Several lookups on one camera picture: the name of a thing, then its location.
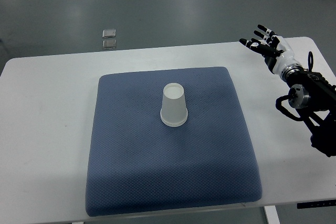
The white paper cup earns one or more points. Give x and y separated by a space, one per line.
173 107
175 124

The upper metal floor plate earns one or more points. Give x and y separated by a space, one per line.
109 33

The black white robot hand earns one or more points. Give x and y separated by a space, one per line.
277 53

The black desk control panel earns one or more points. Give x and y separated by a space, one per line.
316 204

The white table leg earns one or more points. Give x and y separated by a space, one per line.
271 215

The blue grey fabric cushion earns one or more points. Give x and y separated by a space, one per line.
137 163

